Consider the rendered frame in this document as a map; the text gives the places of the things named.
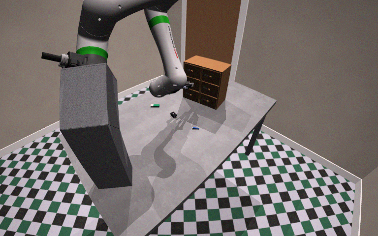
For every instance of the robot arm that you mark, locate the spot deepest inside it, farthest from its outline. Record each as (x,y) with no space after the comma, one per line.
(97,20)

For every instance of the dark brown wooden drawer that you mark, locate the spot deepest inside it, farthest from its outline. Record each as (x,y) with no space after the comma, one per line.
(191,94)
(209,88)
(208,100)
(193,70)
(211,76)
(196,82)

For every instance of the small brown chest of drawers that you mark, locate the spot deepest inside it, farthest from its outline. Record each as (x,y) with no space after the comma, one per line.
(223,68)

